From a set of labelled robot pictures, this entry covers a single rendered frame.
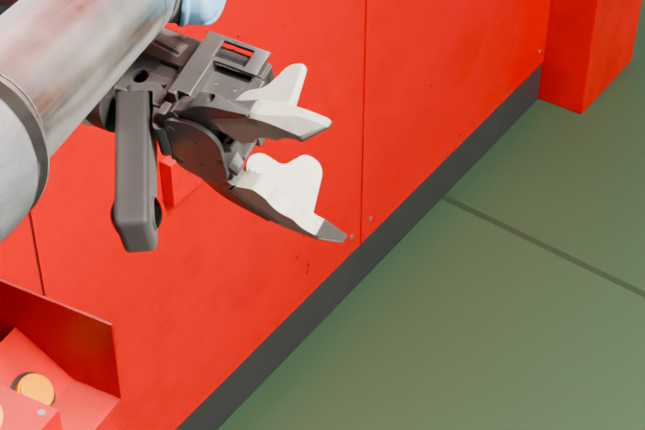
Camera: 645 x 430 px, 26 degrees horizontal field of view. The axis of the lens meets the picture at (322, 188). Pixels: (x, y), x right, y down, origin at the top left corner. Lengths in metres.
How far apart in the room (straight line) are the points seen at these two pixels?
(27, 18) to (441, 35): 1.73
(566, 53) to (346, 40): 0.87
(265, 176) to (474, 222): 1.69
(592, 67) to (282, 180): 1.95
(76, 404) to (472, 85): 1.42
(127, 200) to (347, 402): 1.42
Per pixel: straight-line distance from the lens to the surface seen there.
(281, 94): 0.96
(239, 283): 2.17
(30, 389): 1.44
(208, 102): 0.97
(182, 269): 2.02
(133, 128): 1.02
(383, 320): 2.50
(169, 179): 1.87
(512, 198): 2.78
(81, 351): 1.43
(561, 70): 2.98
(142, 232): 0.99
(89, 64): 0.80
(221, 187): 1.06
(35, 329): 1.45
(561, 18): 2.92
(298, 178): 1.06
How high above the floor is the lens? 1.77
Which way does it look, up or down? 40 degrees down
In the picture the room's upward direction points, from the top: straight up
